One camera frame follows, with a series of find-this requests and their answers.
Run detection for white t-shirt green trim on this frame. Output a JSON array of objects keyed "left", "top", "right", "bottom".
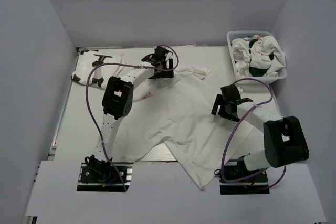
[{"left": 111, "top": 66, "right": 253, "bottom": 189}]

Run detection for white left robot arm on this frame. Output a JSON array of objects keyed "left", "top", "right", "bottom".
[{"left": 85, "top": 45, "right": 180, "bottom": 182}]

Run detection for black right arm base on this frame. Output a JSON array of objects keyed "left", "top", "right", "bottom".
[{"left": 214, "top": 165, "right": 270, "bottom": 195}]

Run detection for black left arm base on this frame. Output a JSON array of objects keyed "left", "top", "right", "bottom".
[{"left": 77, "top": 155, "right": 133, "bottom": 193}]

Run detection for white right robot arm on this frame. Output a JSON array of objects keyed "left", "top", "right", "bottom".
[{"left": 212, "top": 84, "right": 310, "bottom": 183}]

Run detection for white t-shirt cartoon print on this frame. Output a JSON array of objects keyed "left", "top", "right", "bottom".
[{"left": 230, "top": 34, "right": 286, "bottom": 77}]

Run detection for white plastic basket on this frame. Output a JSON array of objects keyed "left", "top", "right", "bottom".
[{"left": 226, "top": 30, "right": 287, "bottom": 84}]

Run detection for folded white t-shirt black print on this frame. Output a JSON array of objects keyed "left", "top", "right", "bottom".
[{"left": 70, "top": 50, "right": 127, "bottom": 88}]

